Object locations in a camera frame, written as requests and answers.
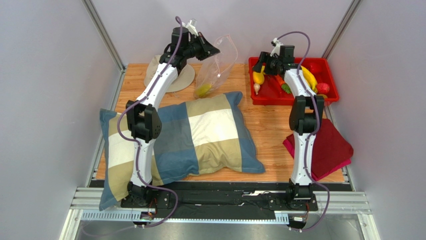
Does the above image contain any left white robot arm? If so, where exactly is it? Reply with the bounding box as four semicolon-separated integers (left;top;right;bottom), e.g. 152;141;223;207
123;26;221;207

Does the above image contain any orange carrot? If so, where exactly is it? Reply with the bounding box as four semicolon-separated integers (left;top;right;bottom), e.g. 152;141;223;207
274;75;292;94

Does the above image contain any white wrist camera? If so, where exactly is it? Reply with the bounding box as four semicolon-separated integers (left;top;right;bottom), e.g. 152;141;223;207
270;38;284;57
184;18;199;38

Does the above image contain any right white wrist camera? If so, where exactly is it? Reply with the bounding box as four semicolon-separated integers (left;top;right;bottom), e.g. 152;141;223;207
270;38;284;57

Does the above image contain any yellow banana bunch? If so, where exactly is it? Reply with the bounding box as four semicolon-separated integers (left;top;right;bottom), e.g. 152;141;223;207
301;66;318;94

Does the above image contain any garlic bulb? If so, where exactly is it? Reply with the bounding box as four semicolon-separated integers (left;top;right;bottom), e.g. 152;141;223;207
253;83;261;95

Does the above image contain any plaid pillow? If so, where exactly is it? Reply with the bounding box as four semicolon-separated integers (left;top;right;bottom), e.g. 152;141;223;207
99;91;266;199

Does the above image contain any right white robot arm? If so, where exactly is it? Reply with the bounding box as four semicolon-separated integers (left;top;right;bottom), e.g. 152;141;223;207
251;44;325;210

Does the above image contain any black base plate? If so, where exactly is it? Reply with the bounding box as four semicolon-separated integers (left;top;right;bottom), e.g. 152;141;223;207
88;179;354;221

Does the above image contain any aluminium frame rail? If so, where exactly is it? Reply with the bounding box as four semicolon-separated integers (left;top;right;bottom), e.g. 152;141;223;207
60;182;380;240

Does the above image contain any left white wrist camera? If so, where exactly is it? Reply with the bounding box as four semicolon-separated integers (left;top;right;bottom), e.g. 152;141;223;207
184;18;199;38

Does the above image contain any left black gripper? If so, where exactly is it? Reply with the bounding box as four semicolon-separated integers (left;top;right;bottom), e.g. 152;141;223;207
183;32;221;62

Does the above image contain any folded red cloth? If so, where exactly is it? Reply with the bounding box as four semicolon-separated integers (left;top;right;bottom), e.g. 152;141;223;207
282;118;354;181

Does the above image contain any beige bucket hat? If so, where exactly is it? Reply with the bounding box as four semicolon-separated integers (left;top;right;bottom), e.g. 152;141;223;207
143;54;196;93

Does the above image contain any red plastic tray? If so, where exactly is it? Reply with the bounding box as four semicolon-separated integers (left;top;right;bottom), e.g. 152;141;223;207
248;57;340;106

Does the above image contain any clear zip top bag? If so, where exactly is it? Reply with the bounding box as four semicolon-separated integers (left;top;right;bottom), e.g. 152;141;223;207
195;34;238;98

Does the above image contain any yellow lemon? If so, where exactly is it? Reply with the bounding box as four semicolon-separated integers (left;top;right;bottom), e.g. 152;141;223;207
252;71;265;86

